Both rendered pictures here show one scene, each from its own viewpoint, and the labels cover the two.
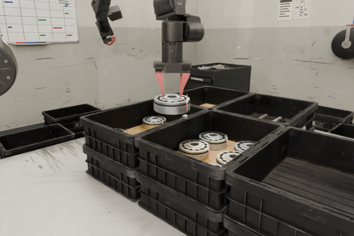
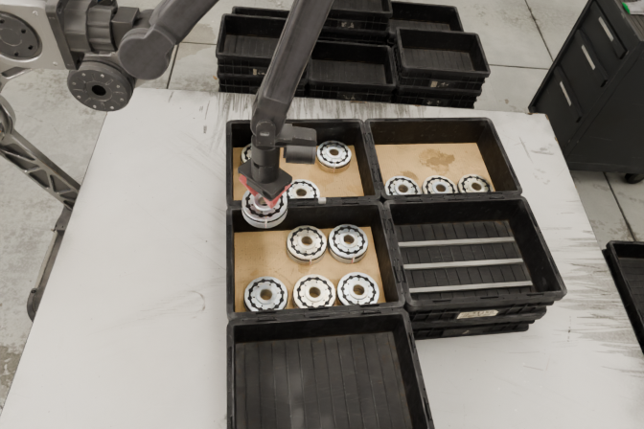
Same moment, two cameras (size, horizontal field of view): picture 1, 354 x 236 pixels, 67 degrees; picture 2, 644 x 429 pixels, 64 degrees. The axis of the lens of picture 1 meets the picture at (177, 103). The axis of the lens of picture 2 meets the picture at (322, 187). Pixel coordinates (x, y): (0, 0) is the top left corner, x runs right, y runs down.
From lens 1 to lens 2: 93 cm
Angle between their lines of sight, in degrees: 47
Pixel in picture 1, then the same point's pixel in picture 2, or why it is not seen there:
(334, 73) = not seen: outside the picture
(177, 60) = (261, 181)
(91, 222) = (185, 241)
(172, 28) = (255, 152)
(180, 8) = (264, 139)
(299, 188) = (328, 375)
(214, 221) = not seen: hidden behind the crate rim
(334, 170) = (404, 390)
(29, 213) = (153, 193)
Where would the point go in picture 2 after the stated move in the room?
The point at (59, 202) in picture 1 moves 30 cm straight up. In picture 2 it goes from (182, 197) to (168, 127)
